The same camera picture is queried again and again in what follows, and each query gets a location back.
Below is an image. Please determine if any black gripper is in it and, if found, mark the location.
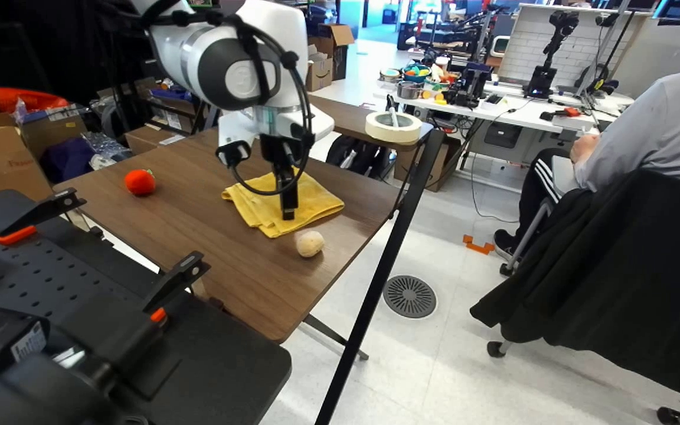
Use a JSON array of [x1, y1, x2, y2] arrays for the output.
[[257, 131, 316, 222]]

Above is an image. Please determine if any yellow cloth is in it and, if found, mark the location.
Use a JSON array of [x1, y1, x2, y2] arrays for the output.
[[221, 170, 347, 240]]

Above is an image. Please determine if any beige stone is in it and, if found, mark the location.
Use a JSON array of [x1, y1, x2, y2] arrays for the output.
[[291, 227, 327, 259]]

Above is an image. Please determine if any red tomato toy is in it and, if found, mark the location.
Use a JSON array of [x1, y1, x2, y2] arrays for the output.
[[122, 167, 161, 198]]

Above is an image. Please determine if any wooden side table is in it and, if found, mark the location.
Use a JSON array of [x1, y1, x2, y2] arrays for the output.
[[307, 78, 435, 151]]

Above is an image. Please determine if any black slanted pole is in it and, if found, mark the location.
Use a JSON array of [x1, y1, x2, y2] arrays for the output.
[[313, 125, 445, 425]]

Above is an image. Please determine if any black table leg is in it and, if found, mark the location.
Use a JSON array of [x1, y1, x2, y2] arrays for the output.
[[300, 312, 373, 363]]

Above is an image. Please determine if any open cardboard box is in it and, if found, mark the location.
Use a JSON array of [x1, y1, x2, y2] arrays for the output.
[[305, 24, 357, 92]]

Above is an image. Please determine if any round floor drain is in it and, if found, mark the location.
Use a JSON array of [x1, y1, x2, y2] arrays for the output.
[[383, 275, 438, 322]]

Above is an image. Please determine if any cluttered white desk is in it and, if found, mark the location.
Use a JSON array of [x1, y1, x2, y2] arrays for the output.
[[378, 67, 641, 144]]

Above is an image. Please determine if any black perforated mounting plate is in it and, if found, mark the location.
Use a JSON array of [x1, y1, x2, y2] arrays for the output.
[[0, 188, 294, 425]]

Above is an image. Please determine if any white grid panel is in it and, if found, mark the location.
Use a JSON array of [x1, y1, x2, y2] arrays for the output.
[[497, 2, 633, 86]]

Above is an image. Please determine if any orange bag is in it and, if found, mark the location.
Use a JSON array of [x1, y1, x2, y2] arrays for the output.
[[0, 86, 74, 116]]

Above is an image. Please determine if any black tripod stand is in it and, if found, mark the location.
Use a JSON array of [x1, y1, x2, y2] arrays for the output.
[[573, 7, 641, 96]]

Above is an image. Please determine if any black draped office chair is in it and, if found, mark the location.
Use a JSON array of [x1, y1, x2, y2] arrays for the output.
[[468, 167, 680, 425]]

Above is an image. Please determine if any seated person grey shirt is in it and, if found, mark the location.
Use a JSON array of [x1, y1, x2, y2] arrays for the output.
[[493, 67, 680, 258]]

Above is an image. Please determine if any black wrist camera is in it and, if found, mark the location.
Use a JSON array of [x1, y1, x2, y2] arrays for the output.
[[214, 139, 254, 170]]

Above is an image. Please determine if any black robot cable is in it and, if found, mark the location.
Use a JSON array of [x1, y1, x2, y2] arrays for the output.
[[228, 14, 316, 198]]

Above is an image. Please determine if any black clamp orange handle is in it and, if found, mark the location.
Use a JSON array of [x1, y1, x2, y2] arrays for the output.
[[89, 250, 213, 387], [0, 186, 89, 248]]

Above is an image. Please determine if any small orange floor bracket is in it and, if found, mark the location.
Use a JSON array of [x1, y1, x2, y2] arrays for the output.
[[463, 235, 497, 258]]

